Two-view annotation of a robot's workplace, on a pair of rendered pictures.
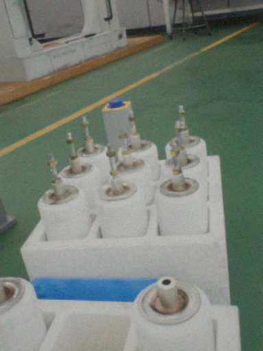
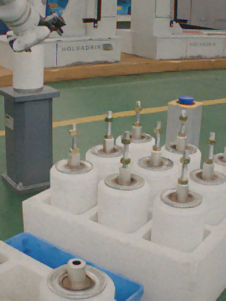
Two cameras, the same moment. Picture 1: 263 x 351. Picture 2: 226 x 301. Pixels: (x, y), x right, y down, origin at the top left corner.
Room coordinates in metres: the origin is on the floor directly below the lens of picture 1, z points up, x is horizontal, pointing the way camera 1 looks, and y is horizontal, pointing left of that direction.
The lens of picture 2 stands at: (-0.05, -0.22, 0.60)
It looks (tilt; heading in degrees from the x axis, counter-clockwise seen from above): 20 degrees down; 20
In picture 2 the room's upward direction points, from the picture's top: 2 degrees clockwise
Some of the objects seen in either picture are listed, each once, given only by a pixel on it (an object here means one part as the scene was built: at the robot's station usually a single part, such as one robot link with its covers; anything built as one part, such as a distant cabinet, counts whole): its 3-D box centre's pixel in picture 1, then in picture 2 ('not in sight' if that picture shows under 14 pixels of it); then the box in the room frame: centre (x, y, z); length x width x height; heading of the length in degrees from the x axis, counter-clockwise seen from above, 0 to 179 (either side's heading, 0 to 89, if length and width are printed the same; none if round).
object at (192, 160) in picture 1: (182, 162); (207, 177); (0.79, -0.11, 0.25); 0.08 x 0.08 x 0.01
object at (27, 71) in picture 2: not in sight; (27, 61); (1.12, 0.48, 0.39); 0.09 x 0.09 x 0.17; 54
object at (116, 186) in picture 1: (116, 185); (124, 175); (0.71, 0.03, 0.26); 0.02 x 0.02 x 0.03
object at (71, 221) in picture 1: (70, 234); (74, 207); (0.73, 0.15, 0.16); 0.10 x 0.10 x 0.18
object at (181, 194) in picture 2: (178, 181); (181, 191); (0.68, -0.08, 0.26); 0.02 x 0.02 x 0.03
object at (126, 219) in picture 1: (125, 231); (122, 224); (0.71, 0.03, 0.16); 0.10 x 0.10 x 0.18
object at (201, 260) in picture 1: (139, 229); (150, 232); (0.82, 0.00, 0.09); 0.39 x 0.39 x 0.18; 76
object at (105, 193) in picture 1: (118, 191); (124, 181); (0.71, 0.03, 0.25); 0.08 x 0.08 x 0.01
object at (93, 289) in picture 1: (103, 323); (62, 293); (0.57, 0.10, 0.06); 0.30 x 0.11 x 0.12; 74
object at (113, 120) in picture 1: (125, 158); (180, 159); (1.12, 0.01, 0.16); 0.07 x 0.07 x 0.31; 76
